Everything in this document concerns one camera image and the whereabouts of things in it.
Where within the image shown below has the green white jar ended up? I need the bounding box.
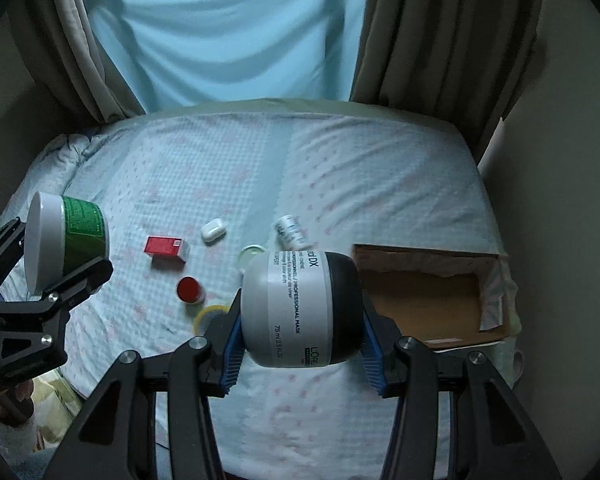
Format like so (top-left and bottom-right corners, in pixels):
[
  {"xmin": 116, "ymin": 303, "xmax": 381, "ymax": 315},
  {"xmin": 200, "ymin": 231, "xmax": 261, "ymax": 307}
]
[{"xmin": 23, "ymin": 192, "xmax": 110, "ymax": 296}]

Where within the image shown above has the red carton box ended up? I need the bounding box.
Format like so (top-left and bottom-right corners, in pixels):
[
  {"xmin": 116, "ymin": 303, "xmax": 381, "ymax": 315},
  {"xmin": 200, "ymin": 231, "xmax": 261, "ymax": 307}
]
[{"xmin": 144, "ymin": 236, "xmax": 189, "ymax": 263}]

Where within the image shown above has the red lid small jar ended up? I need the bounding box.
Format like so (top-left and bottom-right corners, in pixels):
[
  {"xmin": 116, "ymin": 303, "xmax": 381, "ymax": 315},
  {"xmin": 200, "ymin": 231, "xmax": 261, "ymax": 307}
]
[{"xmin": 176, "ymin": 276, "xmax": 206, "ymax": 304}]

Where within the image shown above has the yellow tape roll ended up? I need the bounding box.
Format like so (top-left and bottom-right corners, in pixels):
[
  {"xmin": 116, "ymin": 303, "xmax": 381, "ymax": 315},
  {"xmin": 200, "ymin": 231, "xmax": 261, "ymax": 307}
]
[{"xmin": 193, "ymin": 304, "xmax": 230, "ymax": 336}]

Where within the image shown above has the white earbuds case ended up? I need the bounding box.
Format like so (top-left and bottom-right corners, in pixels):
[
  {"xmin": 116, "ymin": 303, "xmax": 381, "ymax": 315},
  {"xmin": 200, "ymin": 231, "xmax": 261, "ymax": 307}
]
[{"xmin": 200, "ymin": 218, "xmax": 226, "ymax": 245}]

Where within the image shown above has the pale green lid jar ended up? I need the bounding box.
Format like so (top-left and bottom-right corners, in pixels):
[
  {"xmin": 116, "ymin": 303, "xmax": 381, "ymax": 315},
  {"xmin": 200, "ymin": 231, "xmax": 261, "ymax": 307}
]
[{"xmin": 237, "ymin": 244, "xmax": 266, "ymax": 275}]

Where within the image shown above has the white black hair mask jar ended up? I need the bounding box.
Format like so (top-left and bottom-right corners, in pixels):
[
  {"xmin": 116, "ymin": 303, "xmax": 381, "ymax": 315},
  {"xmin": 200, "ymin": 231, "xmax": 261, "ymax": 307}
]
[{"xmin": 240, "ymin": 250, "xmax": 364, "ymax": 368}]

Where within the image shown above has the white tube bottle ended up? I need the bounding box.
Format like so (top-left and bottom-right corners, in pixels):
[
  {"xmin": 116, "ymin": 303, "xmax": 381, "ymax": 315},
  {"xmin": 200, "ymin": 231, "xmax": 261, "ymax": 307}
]
[{"xmin": 274, "ymin": 214, "xmax": 311, "ymax": 252}]

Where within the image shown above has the person's left hand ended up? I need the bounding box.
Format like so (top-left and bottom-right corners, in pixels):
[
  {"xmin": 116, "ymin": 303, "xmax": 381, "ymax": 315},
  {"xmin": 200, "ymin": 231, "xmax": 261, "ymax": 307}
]
[{"xmin": 0, "ymin": 379, "xmax": 34, "ymax": 427}]

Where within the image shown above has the cardboard box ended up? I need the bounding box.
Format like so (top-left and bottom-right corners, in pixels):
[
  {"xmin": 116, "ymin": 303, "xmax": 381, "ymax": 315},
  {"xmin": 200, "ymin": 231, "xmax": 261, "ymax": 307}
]
[{"xmin": 352, "ymin": 244, "xmax": 520, "ymax": 350}]

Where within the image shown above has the grey curtain left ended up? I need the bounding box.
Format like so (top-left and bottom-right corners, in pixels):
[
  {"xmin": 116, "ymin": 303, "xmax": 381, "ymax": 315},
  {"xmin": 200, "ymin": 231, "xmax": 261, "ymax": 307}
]
[{"xmin": 7, "ymin": 0, "xmax": 145, "ymax": 125}]

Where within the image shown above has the light blue curtain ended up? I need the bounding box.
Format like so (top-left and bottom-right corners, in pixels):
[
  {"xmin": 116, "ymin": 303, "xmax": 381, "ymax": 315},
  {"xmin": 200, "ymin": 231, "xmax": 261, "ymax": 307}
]
[{"xmin": 86, "ymin": 0, "xmax": 365, "ymax": 113}]

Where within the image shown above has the brown curtain right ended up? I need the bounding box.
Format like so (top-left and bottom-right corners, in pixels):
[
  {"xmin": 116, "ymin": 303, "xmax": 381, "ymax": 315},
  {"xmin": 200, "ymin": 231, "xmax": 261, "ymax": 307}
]
[{"xmin": 350, "ymin": 0, "xmax": 542, "ymax": 160}]

